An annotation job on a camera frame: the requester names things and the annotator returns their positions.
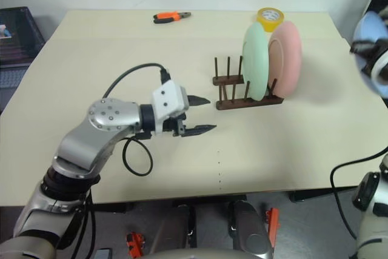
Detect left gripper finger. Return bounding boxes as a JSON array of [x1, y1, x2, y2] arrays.
[[177, 119, 218, 138], [187, 95, 212, 108]]

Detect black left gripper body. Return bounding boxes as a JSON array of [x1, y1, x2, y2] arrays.
[[162, 112, 188, 138]]

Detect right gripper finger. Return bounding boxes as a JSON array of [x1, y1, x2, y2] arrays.
[[349, 39, 378, 56]]

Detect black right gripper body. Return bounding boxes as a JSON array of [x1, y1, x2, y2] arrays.
[[363, 45, 385, 74]]

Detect blue plate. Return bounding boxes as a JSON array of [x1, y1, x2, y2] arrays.
[[352, 11, 388, 98]]

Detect green plate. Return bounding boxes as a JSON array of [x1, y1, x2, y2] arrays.
[[241, 23, 270, 102]]

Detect pink plate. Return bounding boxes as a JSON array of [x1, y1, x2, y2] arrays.
[[266, 21, 303, 98]]

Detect brown wooden dish rack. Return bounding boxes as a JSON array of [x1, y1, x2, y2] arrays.
[[212, 55, 286, 112]]

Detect orange black pliers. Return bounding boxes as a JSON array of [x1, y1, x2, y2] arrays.
[[152, 11, 192, 25]]

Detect yellow tape roll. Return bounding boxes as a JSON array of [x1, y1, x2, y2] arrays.
[[256, 7, 286, 33]]

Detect orange red clamp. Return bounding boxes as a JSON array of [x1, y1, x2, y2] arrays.
[[264, 207, 280, 250], [125, 230, 146, 257]]

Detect grey rounded robot torso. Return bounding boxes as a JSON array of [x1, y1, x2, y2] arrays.
[[144, 247, 275, 259]]

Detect black table foot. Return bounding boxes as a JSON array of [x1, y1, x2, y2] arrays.
[[289, 184, 360, 203]]

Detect small grey floor object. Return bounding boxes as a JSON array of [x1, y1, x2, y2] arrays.
[[95, 247, 113, 259]]

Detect open laptop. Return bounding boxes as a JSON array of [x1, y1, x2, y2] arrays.
[[0, 6, 47, 98]]

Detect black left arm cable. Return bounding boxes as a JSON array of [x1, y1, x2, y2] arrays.
[[86, 62, 173, 259]]

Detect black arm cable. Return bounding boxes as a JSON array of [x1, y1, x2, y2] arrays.
[[329, 146, 388, 240], [86, 62, 173, 259]]

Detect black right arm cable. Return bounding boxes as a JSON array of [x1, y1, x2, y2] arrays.
[[329, 146, 388, 240]]

